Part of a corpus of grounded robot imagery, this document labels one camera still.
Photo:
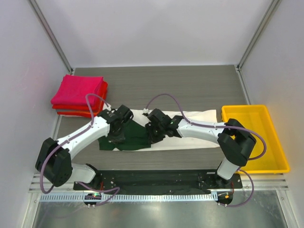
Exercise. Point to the folded red t-shirt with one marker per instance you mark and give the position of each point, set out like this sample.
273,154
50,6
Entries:
102,92

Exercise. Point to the white slotted cable duct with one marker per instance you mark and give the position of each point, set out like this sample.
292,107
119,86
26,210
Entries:
94,197

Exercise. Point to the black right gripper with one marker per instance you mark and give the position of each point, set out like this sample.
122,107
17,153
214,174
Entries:
153,133

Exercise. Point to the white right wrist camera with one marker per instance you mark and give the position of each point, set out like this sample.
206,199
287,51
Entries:
145,111

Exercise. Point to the folded orange t-shirt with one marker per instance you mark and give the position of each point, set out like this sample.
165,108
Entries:
73,110

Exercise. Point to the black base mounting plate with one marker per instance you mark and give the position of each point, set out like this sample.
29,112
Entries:
149,179

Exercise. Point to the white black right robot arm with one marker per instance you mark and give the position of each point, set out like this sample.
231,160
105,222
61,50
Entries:
234,140

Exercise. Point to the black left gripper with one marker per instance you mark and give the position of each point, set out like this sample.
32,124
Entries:
116,137

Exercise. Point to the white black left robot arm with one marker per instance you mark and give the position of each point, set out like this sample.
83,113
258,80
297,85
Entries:
54,161

